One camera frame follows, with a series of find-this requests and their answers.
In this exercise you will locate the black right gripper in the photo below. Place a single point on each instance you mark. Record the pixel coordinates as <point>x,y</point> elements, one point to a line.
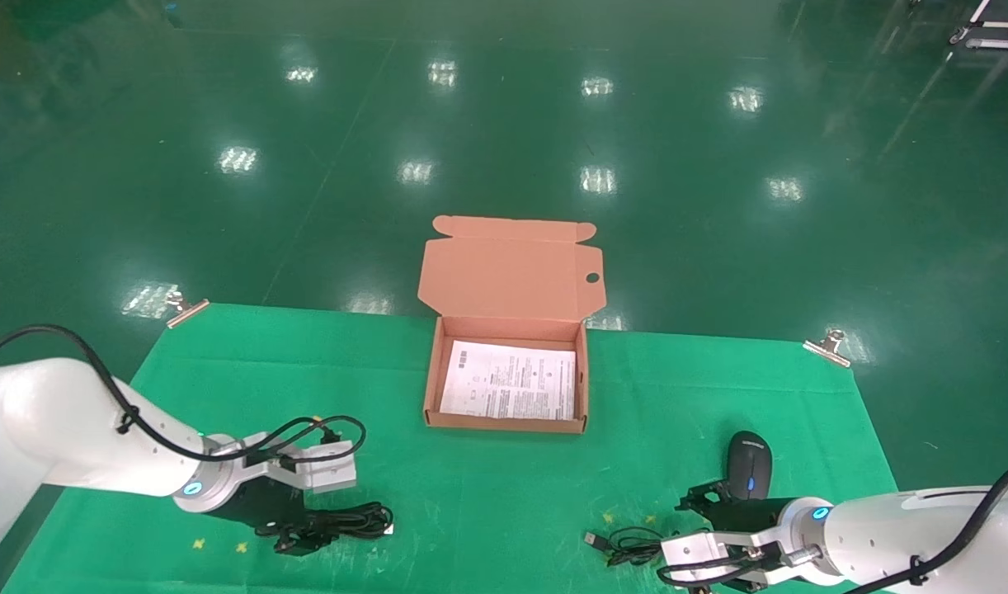
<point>747,516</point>

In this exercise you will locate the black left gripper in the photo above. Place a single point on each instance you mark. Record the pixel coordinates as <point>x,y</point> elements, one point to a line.
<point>261,505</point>

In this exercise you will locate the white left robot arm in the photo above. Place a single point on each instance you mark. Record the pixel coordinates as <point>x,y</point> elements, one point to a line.
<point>58,429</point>

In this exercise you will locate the orange cardboard box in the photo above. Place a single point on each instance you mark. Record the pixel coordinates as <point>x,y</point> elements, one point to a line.
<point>512,272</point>

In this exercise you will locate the green table mat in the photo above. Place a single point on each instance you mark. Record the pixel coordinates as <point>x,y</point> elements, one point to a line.
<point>471,495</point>

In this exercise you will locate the metal binder clip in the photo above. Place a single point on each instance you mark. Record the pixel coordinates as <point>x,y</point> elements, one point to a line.
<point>186,309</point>
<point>830,346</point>

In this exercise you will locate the white printed paper leaflet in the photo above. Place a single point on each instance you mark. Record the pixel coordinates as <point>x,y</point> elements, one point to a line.
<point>512,384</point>

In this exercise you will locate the white metal wheeled cart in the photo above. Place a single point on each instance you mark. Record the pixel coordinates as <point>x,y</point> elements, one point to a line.
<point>995,37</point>

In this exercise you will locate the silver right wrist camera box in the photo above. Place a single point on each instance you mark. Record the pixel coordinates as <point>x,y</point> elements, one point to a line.
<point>698,549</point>

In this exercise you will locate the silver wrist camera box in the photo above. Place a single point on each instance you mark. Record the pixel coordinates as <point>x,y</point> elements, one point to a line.
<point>327,470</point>
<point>698,549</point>

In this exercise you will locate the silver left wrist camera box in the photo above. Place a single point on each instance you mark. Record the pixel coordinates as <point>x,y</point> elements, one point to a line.
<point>327,470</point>

